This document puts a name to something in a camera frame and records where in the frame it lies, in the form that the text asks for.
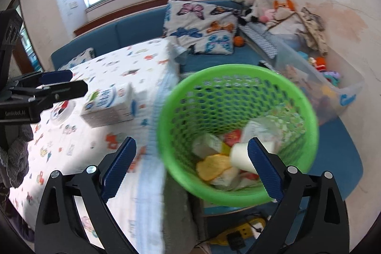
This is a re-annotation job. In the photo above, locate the yellow power strip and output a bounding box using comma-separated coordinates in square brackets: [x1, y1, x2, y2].
[208, 217, 267, 252]

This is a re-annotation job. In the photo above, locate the orange fox plush toy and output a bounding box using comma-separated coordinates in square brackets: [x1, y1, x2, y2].
[273, 0, 296, 19]

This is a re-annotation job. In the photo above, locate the butterfly print pillow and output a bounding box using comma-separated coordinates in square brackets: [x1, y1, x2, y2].
[163, 0, 239, 56]

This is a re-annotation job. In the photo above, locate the person's left forearm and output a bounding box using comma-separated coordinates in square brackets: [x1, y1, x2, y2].
[0, 123, 35, 189]

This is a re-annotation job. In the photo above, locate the beige patterned cloth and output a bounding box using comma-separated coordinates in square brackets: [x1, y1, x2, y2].
[266, 7, 329, 56]

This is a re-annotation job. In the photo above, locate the white milk carton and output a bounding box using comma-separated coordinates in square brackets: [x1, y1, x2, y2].
[80, 82, 138, 128]

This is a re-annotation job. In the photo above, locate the cow plush toy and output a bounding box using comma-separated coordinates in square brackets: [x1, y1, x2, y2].
[238, 0, 268, 25]

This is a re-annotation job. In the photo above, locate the clear plastic storage bin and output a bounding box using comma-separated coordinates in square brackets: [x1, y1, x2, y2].
[272, 32, 366, 125]

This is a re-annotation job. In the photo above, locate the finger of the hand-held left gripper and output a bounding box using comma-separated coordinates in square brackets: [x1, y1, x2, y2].
[27, 80, 89, 104]
[12, 70, 74, 88]

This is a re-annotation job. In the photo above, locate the white paper cup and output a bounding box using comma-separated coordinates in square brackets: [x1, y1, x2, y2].
[229, 140, 275, 175]

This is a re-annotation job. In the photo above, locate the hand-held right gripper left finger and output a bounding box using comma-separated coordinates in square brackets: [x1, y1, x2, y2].
[34, 136, 137, 254]

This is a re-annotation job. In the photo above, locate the pink plush toy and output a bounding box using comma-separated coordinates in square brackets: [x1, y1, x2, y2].
[259, 8, 276, 23]

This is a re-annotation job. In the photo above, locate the yellow snack packet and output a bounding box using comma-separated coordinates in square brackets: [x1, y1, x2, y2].
[196, 153, 234, 181]

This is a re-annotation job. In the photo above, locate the green plastic basket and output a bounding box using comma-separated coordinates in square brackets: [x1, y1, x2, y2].
[156, 64, 320, 208]

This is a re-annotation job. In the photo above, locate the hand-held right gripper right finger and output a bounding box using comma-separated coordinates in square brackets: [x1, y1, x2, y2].
[247, 137, 349, 254]

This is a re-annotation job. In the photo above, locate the blue checkered cloth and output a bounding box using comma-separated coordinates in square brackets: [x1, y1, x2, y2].
[238, 24, 279, 60]

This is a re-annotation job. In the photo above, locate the blue sofa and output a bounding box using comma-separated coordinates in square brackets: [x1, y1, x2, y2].
[50, 0, 364, 204]

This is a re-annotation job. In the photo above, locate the round white lid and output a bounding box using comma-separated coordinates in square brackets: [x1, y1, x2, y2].
[49, 99, 78, 126]

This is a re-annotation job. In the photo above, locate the small printed pillow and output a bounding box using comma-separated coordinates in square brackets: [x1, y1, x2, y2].
[59, 47, 96, 70]

